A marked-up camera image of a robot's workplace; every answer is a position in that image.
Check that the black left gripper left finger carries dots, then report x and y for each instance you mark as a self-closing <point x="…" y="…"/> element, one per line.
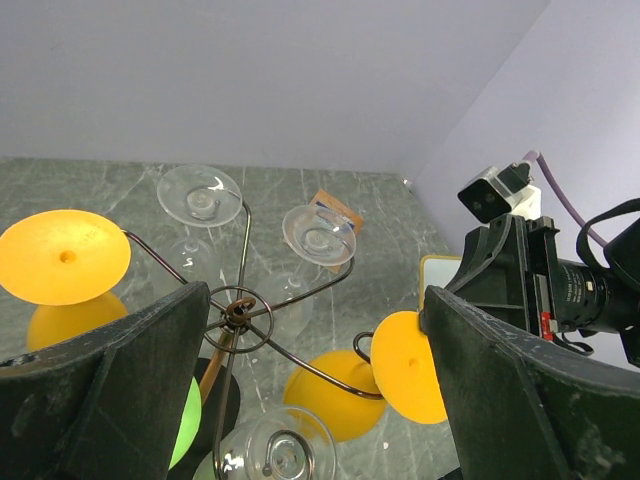
<point x="106" y="404"/>

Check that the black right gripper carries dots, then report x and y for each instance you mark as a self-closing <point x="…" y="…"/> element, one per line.
<point x="571" y="296"/>

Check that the clear wine glass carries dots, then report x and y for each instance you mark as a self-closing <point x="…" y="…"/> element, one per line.
<point x="288" y="292"/>
<point x="284" y="443"/>
<point x="198" y="197"/>

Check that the metal wine glass rack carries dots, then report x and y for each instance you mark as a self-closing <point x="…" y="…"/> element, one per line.
<point x="247" y="320"/>

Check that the clear wine glass front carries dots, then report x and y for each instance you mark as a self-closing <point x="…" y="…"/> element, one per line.
<point x="284" y="443"/>

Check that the orange plastic wine glass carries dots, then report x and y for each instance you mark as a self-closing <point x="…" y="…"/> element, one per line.
<point x="400" y="368"/>

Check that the wooden picture coaster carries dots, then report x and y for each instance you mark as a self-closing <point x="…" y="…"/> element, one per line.
<point x="337" y="210"/>

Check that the clear wine glass back right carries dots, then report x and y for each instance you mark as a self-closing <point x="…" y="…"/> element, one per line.
<point x="288" y="292"/>

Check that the orange wine glass far left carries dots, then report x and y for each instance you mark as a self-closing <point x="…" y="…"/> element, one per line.
<point x="65" y="262"/>

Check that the clear wine glass back left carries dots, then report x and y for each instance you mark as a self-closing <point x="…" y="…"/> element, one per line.
<point x="198" y="197"/>

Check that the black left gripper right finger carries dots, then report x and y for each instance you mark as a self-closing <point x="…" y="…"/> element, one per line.
<point x="520" y="407"/>

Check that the small whiteboard yellow frame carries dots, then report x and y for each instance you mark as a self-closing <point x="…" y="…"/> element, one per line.
<point x="436" y="270"/>

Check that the green plastic wine glass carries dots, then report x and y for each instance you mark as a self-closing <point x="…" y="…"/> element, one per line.
<point x="195" y="435"/>

